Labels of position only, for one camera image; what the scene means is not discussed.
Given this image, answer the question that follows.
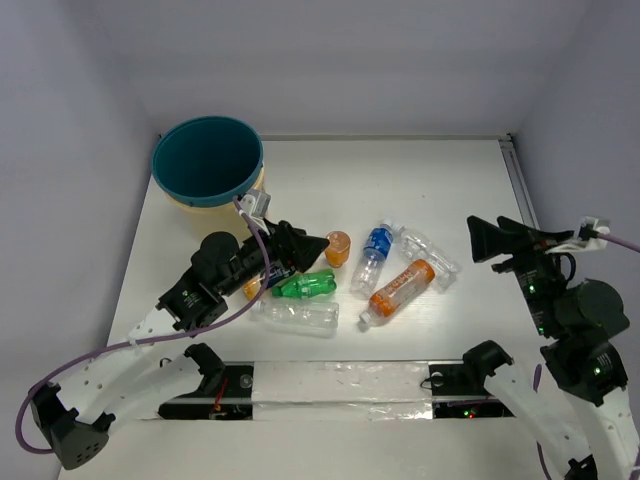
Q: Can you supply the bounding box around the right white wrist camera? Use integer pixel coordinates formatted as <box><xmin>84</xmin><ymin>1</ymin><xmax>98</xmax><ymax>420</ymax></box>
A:
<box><xmin>552</xmin><ymin>216</ymin><xmax>611</xmax><ymax>254</ymax></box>

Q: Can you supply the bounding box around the large clear ribbed bottle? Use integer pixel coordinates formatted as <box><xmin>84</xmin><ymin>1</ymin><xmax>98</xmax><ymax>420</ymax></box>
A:
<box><xmin>399</xmin><ymin>228</ymin><xmax>462</xmax><ymax>293</ymax></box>

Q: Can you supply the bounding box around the clear bottle white cap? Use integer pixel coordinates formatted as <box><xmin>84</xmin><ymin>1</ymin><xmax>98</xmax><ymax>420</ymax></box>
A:
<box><xmin>250</xmin><ymin>299</ymin><xmax>340</xmax><ymax>338</ymax></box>

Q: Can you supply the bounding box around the orange bottle dark label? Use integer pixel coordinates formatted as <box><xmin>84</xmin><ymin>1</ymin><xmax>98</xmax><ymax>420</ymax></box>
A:
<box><xmin>243</xmin><ymin>276</ymin><xmax>262</xmax><ymax>301</ymax></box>

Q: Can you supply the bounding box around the orange label tea bottle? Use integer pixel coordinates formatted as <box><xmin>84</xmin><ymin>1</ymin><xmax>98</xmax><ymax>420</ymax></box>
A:
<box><xmin>357</xmin><ymin>259</ymin><xmax>435</xmax><ymax>331</ymax></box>

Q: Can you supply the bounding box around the aluminium side rail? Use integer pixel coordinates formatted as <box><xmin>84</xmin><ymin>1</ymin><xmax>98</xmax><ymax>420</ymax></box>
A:
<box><xmin>498</xmin><ymin>135</ymin><xmax>539</xmax><ymax>228</ymax></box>

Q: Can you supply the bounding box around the teal and cream bin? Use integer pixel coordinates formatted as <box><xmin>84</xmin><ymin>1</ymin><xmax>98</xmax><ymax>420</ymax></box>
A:
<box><xmin>151</xmin><ymin>116</ymin><xmax>264</xmax><ymax>241</ymax></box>

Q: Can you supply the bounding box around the small orange bottle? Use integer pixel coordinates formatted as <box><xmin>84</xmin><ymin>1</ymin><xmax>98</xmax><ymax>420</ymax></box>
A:
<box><xmin>324</xmin><ymin>231</ymin><xmax>351</xmax><ymax>268</ymax></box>

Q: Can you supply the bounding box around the small blue label bottle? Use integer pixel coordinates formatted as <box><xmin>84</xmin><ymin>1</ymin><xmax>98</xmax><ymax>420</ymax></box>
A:
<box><xmin>260</xmin><ymin>265</ymin><xmax>296</xmax><ymax>289</ymax></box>

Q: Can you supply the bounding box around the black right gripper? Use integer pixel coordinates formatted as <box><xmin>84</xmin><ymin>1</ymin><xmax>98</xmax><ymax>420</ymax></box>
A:
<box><xmin>465</xmin><ymin>211</ymin><xmax>573</xmax><ymax>332</ymax></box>

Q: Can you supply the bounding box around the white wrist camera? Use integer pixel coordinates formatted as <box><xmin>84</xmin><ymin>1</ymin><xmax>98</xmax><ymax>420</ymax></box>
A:
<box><xmin>552</xmin><ymin>216</ymin><xmax>611</xmax><ymax>254</ymax></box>
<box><xmin>236</xmin><ymin>189</ymin><xmax>271</xmax><ymax>222</ymax></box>

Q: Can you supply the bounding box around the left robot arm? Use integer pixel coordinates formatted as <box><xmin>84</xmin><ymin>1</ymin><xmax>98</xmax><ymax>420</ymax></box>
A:
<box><xmin>29</xmin><ymin>221</ymin><xmax>329</xmax><ymax>470</ymax></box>

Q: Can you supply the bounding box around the green plastic bottle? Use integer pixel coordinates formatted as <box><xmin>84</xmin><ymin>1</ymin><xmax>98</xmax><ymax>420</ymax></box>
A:
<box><xmin>272</xmin><ymin>269</ymin><xmax>337</xmax><ymax>299</ymax></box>

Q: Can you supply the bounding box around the blue label clear bottle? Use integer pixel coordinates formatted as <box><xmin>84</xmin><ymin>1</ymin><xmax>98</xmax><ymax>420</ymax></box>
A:
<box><xmin>349</xmin><ymin>219</ymin><xmax>404</xmax><ymax>298</ymax></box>

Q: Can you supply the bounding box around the silver taped front rail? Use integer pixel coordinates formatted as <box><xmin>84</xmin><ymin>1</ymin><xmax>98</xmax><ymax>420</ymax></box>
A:
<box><xmin>158</xmin><ymin>361</ymin><xmax>511</xmax><ymax>421</ymax></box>

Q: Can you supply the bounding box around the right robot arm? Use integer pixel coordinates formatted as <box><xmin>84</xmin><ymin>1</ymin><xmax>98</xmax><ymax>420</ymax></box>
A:
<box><xmin>460</xmin><ymin>216</ymin><xmax>639</xmax><ymax>479</ymax></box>

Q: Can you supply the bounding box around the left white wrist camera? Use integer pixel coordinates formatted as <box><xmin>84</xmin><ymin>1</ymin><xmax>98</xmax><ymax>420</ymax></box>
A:
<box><xmin>236</xmin><ymin>189</ymin><xmax>271</xmax><ymax>222</ymax></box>

